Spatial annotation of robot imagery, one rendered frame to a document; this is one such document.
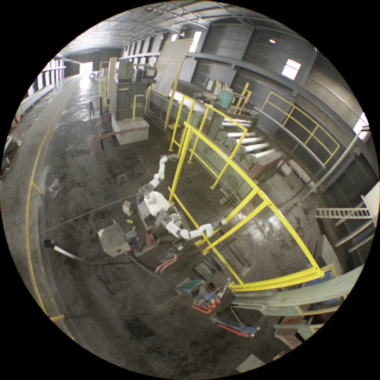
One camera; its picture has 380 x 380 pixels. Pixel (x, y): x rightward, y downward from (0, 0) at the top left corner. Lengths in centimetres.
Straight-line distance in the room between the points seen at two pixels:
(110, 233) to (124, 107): 409
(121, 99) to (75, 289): 502
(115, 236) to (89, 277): 134
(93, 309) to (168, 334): 133
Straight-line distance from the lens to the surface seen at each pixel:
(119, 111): 490
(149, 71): 493
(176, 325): 272
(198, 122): 431
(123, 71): 475
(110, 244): 170
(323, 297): 174
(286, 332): 373
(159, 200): 148
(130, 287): 258
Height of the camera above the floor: 255
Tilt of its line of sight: 48 degrees down
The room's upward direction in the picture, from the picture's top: 23 degrees clockwise
